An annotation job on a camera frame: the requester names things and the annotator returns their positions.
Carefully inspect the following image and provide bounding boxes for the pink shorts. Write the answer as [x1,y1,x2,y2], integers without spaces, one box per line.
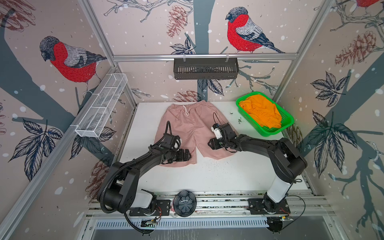
[155,101,234,168]

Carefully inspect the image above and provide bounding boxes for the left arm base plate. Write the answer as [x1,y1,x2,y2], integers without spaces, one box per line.
[129,200,171,217]

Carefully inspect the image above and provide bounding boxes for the black hanging wire basket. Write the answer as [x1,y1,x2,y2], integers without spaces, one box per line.
[174,58,239,80]

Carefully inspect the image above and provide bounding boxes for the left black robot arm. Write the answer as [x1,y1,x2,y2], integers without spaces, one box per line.
[97,134,192,215]

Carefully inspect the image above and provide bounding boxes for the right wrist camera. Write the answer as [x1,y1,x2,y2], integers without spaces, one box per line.
[211,125,223,140]

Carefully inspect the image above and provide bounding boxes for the green plastic basket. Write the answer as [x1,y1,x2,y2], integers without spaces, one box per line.
[236,92,294,137]

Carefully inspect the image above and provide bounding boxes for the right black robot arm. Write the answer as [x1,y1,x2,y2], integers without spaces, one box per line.
[208,123,308,214]

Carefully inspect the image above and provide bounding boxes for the orange shorts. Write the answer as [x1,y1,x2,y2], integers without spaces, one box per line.
[239,95,282,129]

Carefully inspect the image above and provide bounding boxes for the white mesh wall shelf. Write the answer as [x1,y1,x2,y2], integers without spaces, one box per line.
[75,73,128,138]

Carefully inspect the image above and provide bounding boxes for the horizontal aluminium frame bar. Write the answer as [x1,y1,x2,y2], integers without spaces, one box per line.
[113,53,298,63]

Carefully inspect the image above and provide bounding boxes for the black round fan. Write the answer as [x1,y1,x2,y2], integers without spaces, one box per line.
[173,190,197,218]

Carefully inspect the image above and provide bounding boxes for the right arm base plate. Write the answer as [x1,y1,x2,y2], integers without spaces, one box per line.
[247,198,291,215]

